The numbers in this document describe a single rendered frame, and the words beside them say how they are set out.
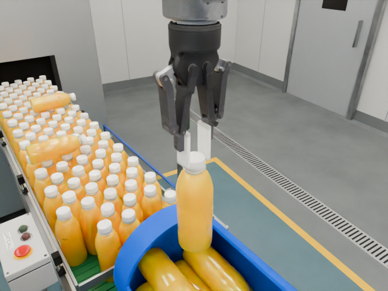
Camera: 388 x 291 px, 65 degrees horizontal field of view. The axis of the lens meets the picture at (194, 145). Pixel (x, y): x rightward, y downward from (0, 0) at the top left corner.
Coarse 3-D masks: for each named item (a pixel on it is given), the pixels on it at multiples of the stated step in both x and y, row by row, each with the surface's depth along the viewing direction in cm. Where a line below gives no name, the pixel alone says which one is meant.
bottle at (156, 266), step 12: (156, 252) 71; (144, 264) 69; (156, 264) 68; (168, 264) 68; (144, 276) 69; (156, 276) 66; (168, 276) 65; (180, 276) 66; (156, 288) 65; (168, 288) 63; (180, 288) 63; (192, 288) 63
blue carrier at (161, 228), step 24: (168, 216) 69; (144, 240) 65; (168, 240) 76; (216, 240) 83; (120, 264) 67; (240, 264) 77; (264, 264) 62; (120, 288) 67; (264, 288) 71; (288, 288) 56
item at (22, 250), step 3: (21, 246) 77; (24, 246) 77; (27, 246) 77; (18, 249) 76; (21, 249) 76; (24, 249) 76; (27, 249) 76; (30, 249) 77; (15, 252) 75; (18, 252) 75; (21, 252) 75; (24, 252) 75; (27, 252) 75; (15, 255) 75; (18, 255) 75; (21, 255) 75; (24, 255) 75
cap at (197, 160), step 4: (192, 152) 55; (196, 152) 55; (200, 152) 55; (192, 156) 54; (196, 156) 54; (200, 156) 54; (204, 156) 54; (192, 160) 53; (196, 160) 53; (200, 160) 53; (204, 160) 54; (192, 164) 53; (196, 164) 53; (200, 164) 53; (204, 164) 54; (192, 168) 53; (196, 168) 53; (200, 168) 53
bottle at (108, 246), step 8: (112, 232) 86; (96, 240) 85; (104, 240) 84; (112, 240) 85; (120, 240) 88; (96, 248) 86; (104, 248) 84; (112, 248) 85; (120, 248) 88; (104, 256) 86; (112, 256) 86; (104, 264) 88; (112, 264) 88; (112, 280) 91
